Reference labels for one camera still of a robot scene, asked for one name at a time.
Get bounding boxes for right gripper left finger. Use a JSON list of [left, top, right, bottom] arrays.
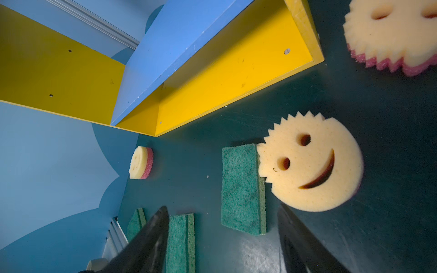
[[78, 205, 170, 273]]

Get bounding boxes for yellow smiley sponge near shelf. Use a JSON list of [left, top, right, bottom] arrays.
[[343, 0, 437, 77]]

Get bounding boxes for green sponge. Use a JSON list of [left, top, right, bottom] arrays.
[[221, 144, 267, 236], [125, 208, 147, 242], [166, 213, 196, 273]]

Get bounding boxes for yellow smiley sponge centre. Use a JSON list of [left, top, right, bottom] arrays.
[[257, 111, 364, 212]]

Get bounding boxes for yellow shelf with pink and blue boards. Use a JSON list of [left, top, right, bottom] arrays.
[[1, 1, 324, 137]]

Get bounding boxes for aluminium frame rail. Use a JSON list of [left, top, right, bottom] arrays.
[[47, 0, 140, 50]]

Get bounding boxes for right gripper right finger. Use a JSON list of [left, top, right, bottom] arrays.
[[277, 204, 349, 273]]

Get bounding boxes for yellow smiley sponge left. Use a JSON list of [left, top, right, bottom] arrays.
[[129, 146, 154, 180]]

